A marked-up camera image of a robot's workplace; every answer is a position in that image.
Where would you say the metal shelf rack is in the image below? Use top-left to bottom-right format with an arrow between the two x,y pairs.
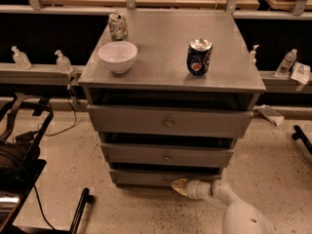
1,0 -> 311,20

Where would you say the grey top drawer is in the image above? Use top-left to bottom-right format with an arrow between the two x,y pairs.
87,104 -> 254,138

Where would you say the small pump bottle right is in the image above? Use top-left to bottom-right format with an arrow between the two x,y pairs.
250,45 -> 259,64

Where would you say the crushed green soda can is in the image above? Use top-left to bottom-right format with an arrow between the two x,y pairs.
108,13 -> 128,41

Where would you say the clear pump bottle near cabinet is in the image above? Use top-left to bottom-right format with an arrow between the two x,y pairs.
55,50 -> 73,74

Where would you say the grey box on floor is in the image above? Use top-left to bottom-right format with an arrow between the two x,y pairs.
256,104 -> 284,126

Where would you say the black cable on floor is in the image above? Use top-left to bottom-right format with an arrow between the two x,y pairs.
33,81 -> 81,138

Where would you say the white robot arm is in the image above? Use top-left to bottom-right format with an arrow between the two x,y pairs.
171,178 -> 280,234

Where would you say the black bag with straps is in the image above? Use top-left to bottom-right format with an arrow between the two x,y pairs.
0,93 -> 54,191

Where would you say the grey wooden drawer cabinet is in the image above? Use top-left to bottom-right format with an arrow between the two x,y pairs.
79,10 -> 265,175

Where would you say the clear plastic bag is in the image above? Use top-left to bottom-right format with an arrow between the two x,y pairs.
291,61 -> 311,85

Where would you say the white ceramic bowl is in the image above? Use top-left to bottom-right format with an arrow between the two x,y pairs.
97,41 -> 137,73

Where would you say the grey bottom drawer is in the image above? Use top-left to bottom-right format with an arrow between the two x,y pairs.
109,170 -> 221,187

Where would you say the grey middle drawer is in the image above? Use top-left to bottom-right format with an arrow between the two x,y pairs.
101,142 -> 233,168

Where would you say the black chair leg bottom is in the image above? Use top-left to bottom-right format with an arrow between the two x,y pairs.
69,188 -> 95,234

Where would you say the grey drawer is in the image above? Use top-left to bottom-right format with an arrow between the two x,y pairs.
87,104 -> 254,138
109,170 -> 221,187
101,142 -> 233,168

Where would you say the clear plastic water bottle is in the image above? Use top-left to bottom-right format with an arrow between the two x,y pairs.
275,49 -> 297,77

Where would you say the crushed blue pepsi can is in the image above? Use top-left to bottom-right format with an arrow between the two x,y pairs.
186,38 -> 214,76

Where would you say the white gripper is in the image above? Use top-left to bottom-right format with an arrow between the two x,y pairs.
171,178 -> 212,200

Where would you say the clear pump bottle far left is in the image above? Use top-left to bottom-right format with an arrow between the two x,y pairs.
12,46 -> 31,69

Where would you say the black caster leg right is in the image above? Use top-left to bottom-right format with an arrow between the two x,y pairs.
292,125 -> 312,155

